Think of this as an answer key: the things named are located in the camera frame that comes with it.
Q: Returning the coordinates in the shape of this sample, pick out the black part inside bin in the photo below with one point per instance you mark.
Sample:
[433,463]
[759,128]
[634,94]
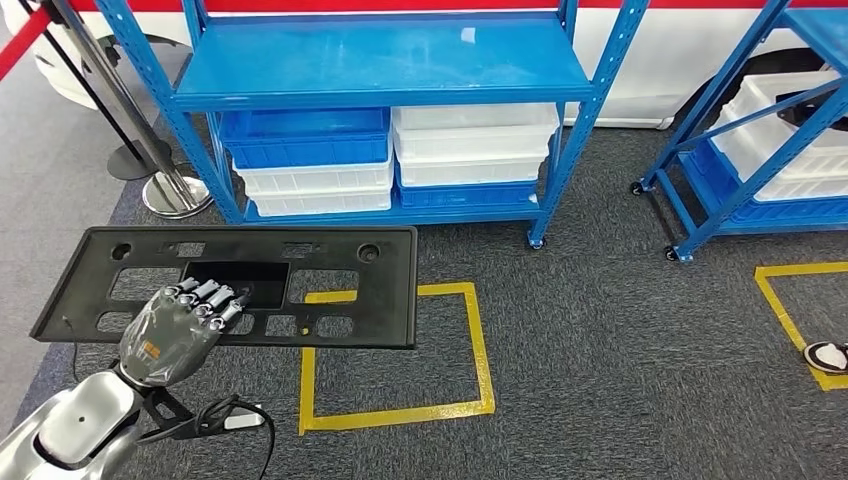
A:
[811,112]

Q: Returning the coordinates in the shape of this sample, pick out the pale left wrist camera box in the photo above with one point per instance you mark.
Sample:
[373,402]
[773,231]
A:
[245,418]

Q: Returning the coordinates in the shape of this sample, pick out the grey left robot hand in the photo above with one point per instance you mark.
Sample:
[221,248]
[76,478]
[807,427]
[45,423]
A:
[166,344]

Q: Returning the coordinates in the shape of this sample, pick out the blue metal shelf rack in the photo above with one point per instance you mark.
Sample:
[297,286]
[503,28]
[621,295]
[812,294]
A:
[378,60]

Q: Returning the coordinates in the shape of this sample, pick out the black and white shoe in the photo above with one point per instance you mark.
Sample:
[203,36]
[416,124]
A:
[828,358]

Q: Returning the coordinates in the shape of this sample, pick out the chrome barrier stanchion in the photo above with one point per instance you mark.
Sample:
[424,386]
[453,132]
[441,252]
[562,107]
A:
[175,199]

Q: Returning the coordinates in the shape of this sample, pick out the blue plastic bin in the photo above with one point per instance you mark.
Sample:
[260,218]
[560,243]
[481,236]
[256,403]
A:
[305,149]
[712,182]
[464,197]

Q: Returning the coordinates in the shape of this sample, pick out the black plastic panel part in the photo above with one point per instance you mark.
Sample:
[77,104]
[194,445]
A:
[391,291]

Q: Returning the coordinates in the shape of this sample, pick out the large white plastic bin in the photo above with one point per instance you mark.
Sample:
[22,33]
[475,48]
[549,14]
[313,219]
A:
[748,142]

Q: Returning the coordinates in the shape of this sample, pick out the red barrier belt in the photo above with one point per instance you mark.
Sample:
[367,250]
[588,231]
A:
[23,43]

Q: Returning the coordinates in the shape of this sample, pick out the blue wheeled shelf rack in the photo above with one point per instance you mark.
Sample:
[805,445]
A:
[821,33]

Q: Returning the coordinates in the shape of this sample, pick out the white car with red stripe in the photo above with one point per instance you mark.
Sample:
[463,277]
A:
[662,66]

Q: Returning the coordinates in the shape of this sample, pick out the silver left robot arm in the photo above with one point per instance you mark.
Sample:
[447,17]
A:
[73,424]

